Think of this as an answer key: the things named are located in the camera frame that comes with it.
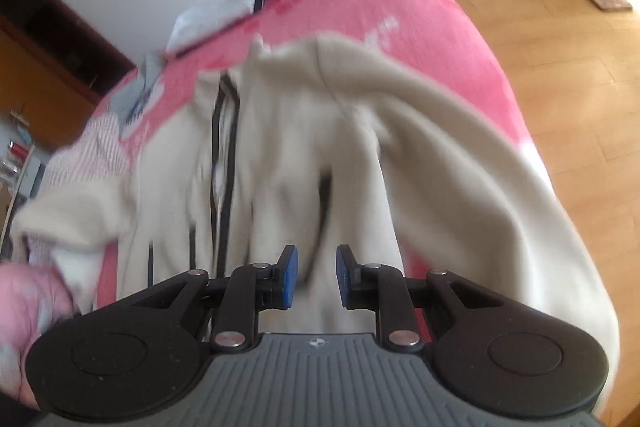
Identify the grey garment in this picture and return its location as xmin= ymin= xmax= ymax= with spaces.
xmin=117 ymin=52 xmax=167 ymax=124

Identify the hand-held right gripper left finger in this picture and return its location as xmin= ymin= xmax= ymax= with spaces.
xmin=131 ymin=244 xmax=300 ymax=353

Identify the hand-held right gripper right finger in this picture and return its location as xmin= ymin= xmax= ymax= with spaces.
xmin=336 ymin=244 xmax=503 ymax=351

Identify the pink white houndstooth sweater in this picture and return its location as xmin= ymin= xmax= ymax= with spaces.
xmin=35 ymin=112 xmax=132 ymax=208

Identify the white folded garment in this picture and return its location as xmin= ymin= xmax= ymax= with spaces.
xmin=167 ymin=0 xmax=261 ymax=54

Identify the pink floral blanket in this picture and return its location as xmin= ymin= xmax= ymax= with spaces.
xmin=90 ymin=0 xmax=551 ymax=308

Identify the beige zip jacket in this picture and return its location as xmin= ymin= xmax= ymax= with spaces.
xmin=12 ymin=34 xmax=621 ymax=408

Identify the wooden door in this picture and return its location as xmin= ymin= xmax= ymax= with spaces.
xmin=0 ymin=27 xmax=97 ymax=148

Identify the person's pink clothing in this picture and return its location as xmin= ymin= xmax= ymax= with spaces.
xmin=0 ymin=259 xmax=77 ymax=410

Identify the dark door frame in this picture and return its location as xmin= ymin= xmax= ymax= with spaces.
xmin=0 ymin=0 xmax=137 ymax=108

